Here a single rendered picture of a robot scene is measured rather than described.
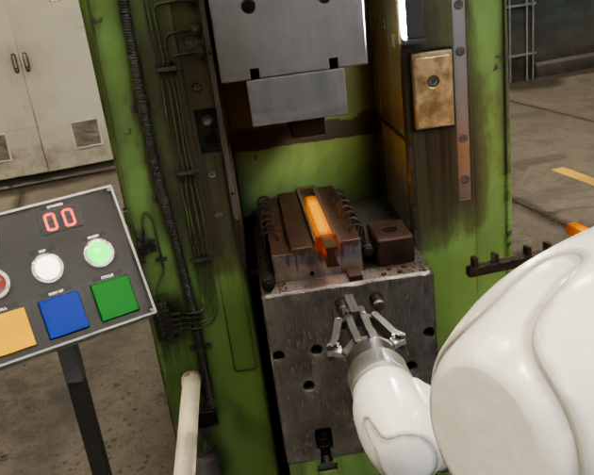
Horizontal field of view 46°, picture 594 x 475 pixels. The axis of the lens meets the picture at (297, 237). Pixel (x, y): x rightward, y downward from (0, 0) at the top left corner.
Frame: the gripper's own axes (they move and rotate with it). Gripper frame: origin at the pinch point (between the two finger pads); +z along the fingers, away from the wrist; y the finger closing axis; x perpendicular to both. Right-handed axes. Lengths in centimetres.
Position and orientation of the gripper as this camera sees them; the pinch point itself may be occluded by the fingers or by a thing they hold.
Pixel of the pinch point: (352, 310)
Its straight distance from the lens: 123.8
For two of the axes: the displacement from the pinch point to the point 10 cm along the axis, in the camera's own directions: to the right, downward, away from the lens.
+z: -1.0, -3.5, 9.3
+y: 9.9, -1.5, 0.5
